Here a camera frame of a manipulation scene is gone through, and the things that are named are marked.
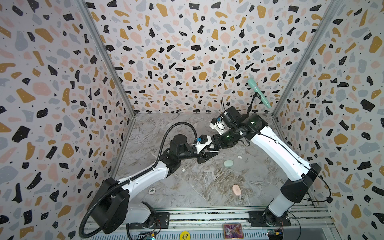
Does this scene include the mint green earbud case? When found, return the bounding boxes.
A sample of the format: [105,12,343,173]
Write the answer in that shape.
[224,160,234,168]

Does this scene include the pink earbud case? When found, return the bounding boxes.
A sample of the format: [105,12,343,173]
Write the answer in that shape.
[232,185,242,197]

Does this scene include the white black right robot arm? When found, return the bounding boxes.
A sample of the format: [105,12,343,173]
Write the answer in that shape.
[210,107,321,218]

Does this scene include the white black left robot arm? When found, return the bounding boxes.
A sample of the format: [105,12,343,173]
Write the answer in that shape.
[79,134,221,238]

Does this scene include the mint green toy microphone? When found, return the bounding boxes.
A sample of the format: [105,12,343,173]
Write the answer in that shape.
[247,79,272,109]

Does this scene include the yellow round sticker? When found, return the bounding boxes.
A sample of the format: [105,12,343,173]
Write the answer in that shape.
[179,231,192,240]

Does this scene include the pink square sticker card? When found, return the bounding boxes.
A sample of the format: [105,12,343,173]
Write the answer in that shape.
[223,224,244,240]

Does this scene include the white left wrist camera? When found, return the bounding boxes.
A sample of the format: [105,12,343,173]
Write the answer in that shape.
[195,135,212,154]

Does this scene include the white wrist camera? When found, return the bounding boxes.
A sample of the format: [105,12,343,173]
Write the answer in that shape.
[210,117,225,131]
[195,135,212,154]

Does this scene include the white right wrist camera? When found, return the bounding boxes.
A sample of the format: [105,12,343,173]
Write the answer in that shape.
[210,117,225,131]

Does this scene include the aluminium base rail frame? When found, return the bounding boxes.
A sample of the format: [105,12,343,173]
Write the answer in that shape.
[92,205,341,240]

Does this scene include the black corrugated cable conduit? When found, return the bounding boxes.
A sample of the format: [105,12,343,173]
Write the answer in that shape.
[78,121,198,240]

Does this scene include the right aluminium corner post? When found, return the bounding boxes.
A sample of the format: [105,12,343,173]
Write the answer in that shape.
[273,0,344,118]

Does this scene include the aluminium corner post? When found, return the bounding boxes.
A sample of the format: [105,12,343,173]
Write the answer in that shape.
[75,0,136,118]
[273,0,344,118]

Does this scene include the left aluminium corner post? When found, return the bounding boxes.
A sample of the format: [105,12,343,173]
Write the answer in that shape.
[75,0,136,118]

